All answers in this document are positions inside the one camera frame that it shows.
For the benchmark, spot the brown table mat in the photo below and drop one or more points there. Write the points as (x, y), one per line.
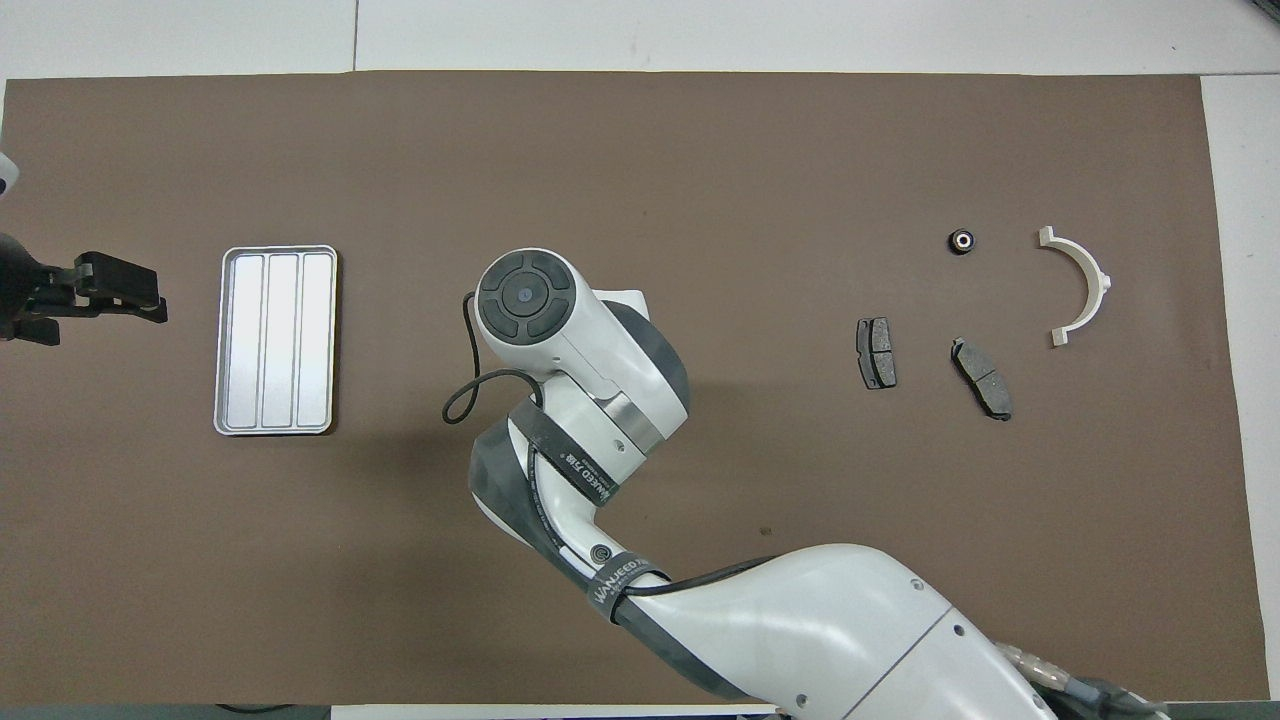
(760, 180)

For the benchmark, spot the silver metal tray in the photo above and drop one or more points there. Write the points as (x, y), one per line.
(275, 340)

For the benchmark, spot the white curved plastic bracket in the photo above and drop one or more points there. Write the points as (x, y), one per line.
(1092, 272)

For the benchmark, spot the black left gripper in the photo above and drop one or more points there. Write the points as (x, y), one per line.
(25, 290)

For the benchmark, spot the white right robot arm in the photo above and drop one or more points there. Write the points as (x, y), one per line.
(800, 620)

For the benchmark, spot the short rectangular grey brake pad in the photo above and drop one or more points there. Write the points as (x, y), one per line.
(878, 352)

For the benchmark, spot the small black round bearing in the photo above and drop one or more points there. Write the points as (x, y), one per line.
(953, 241)

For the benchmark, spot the long curved grey brake pad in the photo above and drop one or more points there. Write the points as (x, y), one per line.
(982, 378)

